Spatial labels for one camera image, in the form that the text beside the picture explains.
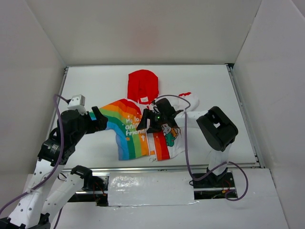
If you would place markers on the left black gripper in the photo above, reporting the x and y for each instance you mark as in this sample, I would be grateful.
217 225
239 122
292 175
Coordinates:
90 120

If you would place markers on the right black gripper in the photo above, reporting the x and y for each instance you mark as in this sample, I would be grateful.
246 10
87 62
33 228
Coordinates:
152 120

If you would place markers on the rainbow hooded kids jacket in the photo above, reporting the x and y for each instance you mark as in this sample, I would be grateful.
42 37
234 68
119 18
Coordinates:
124 116

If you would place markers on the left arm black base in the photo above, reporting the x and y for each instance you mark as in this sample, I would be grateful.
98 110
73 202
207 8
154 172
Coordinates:
97 187

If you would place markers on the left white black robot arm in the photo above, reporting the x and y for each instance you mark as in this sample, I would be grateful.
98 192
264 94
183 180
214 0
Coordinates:
37 207

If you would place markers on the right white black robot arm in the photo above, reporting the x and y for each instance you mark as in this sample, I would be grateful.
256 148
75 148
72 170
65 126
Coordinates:
218 130

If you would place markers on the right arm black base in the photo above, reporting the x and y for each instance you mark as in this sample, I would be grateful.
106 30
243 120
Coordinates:
211 184

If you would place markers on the white foil covered panel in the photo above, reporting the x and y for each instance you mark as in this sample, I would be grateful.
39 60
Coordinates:
150 189

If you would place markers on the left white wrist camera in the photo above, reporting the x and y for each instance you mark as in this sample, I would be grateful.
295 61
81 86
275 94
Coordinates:
77 102

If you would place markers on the aluminium front rail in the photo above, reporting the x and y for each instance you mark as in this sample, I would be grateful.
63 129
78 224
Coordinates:
157 169

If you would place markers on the aluminium rail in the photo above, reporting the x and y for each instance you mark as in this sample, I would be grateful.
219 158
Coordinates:
157 169
60 92
256 149

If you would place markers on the aluminium left side rail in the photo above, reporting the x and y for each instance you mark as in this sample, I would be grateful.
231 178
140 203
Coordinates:
60 92

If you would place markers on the aluminium right side rail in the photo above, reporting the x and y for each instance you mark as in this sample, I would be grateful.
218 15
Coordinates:
256 149

